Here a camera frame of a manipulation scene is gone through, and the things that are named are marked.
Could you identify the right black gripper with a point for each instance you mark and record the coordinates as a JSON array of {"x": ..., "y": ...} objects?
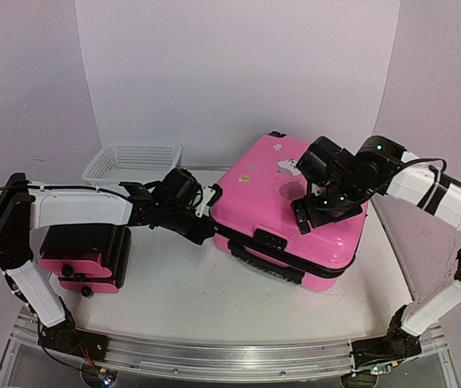
[{"x": 322, "y": 212}]

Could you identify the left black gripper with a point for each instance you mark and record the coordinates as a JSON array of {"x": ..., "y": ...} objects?
[{"x": 202, "y": 234}]

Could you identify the pink hard-shell suitcase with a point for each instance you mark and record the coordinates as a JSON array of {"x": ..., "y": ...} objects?
[{"x": 256, "y": 224}]

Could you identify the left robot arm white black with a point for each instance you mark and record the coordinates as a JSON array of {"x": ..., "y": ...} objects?
[{"x": 28, "y": 209}]

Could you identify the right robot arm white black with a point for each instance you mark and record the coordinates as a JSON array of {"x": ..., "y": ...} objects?
[{"x": 388, "y": 168}]

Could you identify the white plastic mesh basket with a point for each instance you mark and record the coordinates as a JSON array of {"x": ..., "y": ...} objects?
[{"x": 132, "y": 162}]

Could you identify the pink and black folded case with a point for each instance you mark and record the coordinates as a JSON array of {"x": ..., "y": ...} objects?
[{"x": 87, "y": 258}]

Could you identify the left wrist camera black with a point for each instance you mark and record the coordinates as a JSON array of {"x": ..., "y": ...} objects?
[{"x": 179, "y": 188}]

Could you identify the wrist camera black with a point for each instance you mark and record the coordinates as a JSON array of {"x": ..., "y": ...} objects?
[
  {"x": 324, "y": 162},
  {"x": 179, "y": 188}
]

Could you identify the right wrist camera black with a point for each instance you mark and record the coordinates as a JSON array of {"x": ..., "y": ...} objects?
[{"x": 324, "y": 162}]

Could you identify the curved aluminium rail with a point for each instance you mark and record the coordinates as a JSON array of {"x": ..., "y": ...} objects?
[{"x": 257, "y": 362}]

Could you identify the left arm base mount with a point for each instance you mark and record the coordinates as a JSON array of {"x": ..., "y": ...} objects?
[{"x": 67, "y": 339}]

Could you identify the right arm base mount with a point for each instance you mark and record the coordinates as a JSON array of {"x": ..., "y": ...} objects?
[{"x": 378, "y": 352}]

